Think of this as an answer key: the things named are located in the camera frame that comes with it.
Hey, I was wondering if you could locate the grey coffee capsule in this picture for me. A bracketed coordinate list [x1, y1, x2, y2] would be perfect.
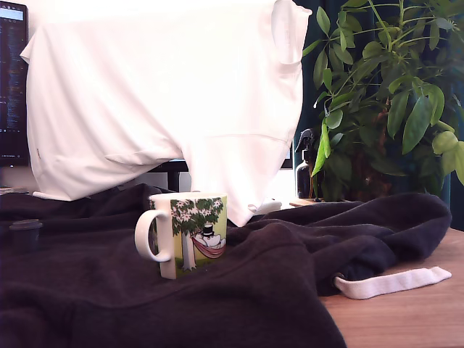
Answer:
[9, 219, 44, 254]

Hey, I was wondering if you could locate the black monitor stand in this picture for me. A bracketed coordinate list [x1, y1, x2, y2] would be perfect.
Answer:
[144, 158, 190, 193]

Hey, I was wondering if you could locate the black spray bottle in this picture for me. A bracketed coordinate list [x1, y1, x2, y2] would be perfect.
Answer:
[294, 128, 324, 199]

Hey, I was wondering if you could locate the wooden board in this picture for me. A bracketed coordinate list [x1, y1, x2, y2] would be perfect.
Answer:
[289, 197, 327, 208]

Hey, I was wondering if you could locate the white hanging cloth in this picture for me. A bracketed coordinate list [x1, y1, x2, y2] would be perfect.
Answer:
[20, 0, 313, 227]

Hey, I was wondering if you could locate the dark navy hoodie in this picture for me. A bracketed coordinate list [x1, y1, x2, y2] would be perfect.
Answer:
[0, 183, 453, 348]

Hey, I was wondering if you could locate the green leafy houseplant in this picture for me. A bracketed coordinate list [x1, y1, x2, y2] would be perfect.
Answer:
[302, 0, 464, 202]

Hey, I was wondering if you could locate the black computer monitor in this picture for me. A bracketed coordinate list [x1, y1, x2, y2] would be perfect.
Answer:
[0, 1, 30, 167]

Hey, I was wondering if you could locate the white hoodie drawstring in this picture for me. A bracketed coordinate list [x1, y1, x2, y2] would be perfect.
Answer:
[335, 266, 453, 300]

